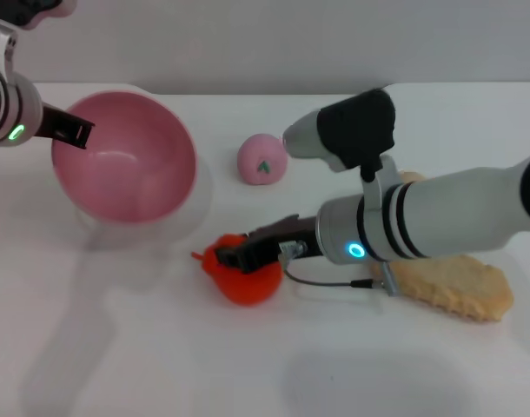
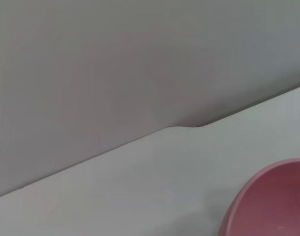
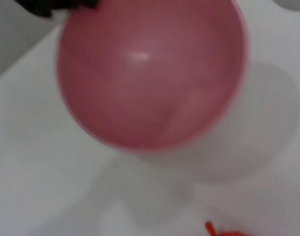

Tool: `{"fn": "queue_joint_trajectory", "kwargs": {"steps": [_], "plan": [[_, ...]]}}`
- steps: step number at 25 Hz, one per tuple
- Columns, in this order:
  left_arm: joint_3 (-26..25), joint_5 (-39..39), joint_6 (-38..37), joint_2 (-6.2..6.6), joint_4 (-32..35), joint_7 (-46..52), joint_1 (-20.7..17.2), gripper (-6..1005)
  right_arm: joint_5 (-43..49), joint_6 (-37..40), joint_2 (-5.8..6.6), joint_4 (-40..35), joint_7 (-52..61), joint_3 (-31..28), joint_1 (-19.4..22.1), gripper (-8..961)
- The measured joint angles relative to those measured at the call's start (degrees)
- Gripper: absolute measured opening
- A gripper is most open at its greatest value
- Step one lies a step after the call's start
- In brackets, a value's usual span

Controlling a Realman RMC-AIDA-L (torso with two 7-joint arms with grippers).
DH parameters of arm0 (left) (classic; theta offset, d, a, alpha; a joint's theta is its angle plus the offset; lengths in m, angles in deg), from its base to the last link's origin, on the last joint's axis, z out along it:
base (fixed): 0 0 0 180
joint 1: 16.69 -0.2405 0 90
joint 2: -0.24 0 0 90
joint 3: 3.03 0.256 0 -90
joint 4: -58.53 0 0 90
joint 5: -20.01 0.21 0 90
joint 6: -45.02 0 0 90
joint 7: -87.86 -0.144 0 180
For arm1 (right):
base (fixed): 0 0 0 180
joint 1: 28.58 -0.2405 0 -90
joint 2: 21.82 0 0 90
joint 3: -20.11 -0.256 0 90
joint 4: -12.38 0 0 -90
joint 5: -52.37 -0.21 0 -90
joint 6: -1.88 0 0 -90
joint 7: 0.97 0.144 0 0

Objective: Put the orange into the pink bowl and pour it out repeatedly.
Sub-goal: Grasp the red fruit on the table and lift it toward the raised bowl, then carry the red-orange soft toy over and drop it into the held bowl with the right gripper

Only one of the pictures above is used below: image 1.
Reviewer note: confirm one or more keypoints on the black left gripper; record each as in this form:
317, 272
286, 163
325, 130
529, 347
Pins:
45, 123

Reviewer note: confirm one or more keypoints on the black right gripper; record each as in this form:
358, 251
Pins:
306, 234

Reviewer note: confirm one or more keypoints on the orange toy fruit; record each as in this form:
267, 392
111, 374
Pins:
247, 289

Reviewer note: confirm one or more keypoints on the pink plastic bowl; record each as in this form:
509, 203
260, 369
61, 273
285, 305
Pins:
126, 174

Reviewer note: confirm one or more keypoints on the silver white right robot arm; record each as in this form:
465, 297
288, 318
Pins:
443, 217

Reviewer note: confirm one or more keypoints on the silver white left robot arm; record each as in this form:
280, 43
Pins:
8, 108

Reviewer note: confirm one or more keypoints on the pink toy peach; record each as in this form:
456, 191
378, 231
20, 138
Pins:
260, 156

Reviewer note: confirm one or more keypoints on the beige round bun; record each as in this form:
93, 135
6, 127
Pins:
412, 177

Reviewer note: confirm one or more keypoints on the long golden bread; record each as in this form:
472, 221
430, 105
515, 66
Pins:
456, 291

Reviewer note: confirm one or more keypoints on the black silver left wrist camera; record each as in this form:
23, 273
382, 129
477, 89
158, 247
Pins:
30, 11

